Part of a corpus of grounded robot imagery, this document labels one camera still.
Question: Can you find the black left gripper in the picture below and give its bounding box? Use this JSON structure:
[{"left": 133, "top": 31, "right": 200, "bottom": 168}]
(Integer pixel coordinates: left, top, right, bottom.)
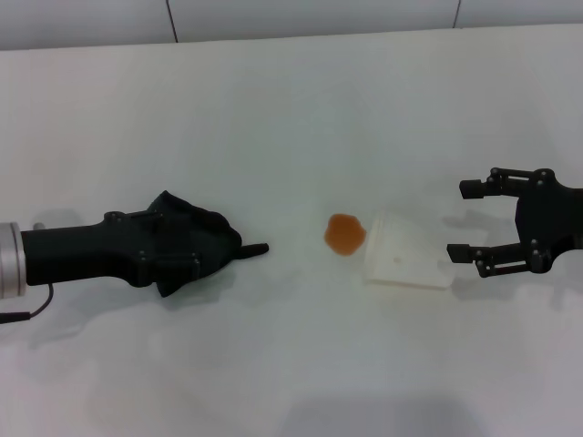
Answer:
[{"left": 20, "top": 208, "right": 202, "bottom": 289}]

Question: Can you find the brown liquid stain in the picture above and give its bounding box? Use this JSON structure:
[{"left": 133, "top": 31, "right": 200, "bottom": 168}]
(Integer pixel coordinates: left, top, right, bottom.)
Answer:
[{"left": 323, "top": 212, "right": 368, "bottom": 258}]

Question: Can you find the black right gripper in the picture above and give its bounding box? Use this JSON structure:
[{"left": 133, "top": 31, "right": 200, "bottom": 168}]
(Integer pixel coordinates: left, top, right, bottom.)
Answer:
[{"left": 445, "top": 167, "right": 583, "bottom": 279}]

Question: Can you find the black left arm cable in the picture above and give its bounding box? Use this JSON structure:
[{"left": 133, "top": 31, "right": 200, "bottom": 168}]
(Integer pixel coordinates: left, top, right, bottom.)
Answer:
[{"left": 0, "top": 282, "right": 56, "bottom": 325}]

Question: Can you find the white plastic cup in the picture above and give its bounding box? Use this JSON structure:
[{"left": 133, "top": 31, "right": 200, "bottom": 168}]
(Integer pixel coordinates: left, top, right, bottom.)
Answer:
[{"left": 362, "top": 208, "right": 453, "bottom": 291}]

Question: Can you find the dark blue rag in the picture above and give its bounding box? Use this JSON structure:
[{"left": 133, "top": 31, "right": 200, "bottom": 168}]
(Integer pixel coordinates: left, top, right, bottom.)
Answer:
[{"left": 148, "top": 189, "right": 271, "bottom": 300}]

